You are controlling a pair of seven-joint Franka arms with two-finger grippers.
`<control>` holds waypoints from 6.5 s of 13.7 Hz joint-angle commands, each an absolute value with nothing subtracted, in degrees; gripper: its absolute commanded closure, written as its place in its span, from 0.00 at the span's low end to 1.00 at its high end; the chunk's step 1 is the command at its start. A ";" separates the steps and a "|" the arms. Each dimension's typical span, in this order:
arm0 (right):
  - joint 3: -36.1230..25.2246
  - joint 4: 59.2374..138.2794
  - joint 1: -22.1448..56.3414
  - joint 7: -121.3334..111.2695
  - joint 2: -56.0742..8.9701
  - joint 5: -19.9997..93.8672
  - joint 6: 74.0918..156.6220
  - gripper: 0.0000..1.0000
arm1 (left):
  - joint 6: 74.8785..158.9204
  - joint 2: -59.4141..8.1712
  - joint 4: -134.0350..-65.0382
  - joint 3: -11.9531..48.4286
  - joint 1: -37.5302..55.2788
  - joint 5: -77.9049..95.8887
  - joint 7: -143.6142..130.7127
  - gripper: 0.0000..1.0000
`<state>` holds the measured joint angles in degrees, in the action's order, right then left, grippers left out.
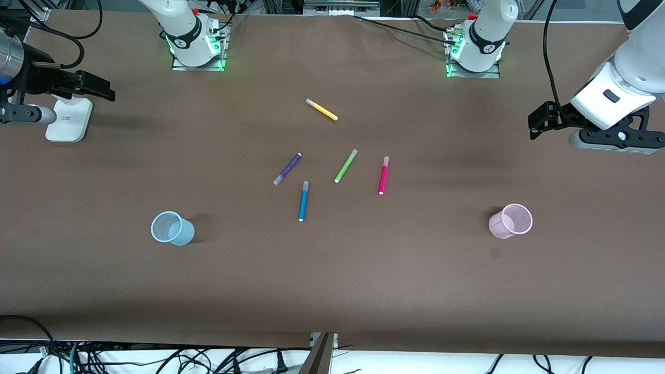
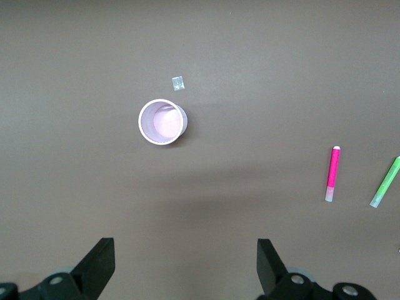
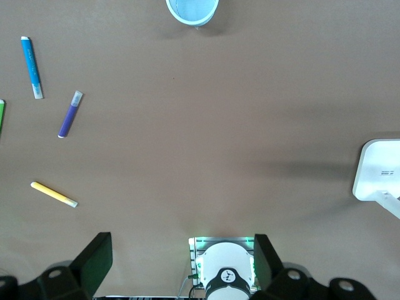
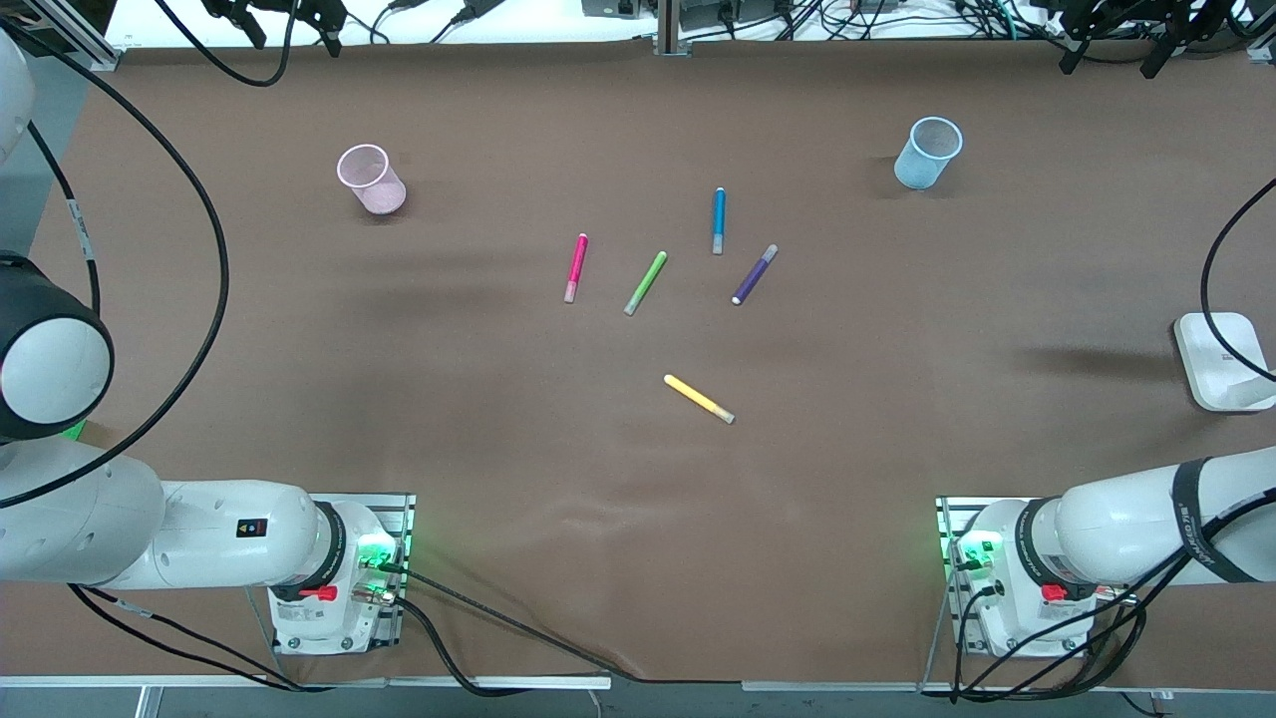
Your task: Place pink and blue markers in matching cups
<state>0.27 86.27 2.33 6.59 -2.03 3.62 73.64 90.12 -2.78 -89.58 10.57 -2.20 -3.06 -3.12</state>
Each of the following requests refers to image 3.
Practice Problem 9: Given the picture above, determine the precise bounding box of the white lamp base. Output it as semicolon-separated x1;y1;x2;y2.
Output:
352;139;400;204

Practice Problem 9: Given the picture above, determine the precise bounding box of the blue marker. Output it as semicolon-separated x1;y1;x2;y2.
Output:
20;36;44;100

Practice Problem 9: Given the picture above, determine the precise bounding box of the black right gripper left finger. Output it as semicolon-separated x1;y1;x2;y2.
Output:
0;231;113;300

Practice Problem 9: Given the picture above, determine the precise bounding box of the purple marker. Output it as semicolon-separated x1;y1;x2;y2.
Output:
57;90;84;139

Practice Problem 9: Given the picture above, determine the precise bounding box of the green marker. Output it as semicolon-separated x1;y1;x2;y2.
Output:
0;99;7;140

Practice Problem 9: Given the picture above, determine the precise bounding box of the grey base cable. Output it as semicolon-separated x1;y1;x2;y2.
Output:
177;274;203;299

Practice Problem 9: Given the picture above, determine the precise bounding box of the yellow marker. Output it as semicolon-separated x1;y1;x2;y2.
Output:
30;181;79;208

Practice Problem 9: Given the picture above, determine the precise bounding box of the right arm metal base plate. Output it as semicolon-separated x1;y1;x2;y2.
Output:
188;236;262;290

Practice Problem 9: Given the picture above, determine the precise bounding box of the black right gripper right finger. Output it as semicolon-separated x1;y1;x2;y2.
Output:
249;233;379;300

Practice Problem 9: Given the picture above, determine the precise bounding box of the blue plastic cup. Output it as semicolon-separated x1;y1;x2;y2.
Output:
164;0;220;26

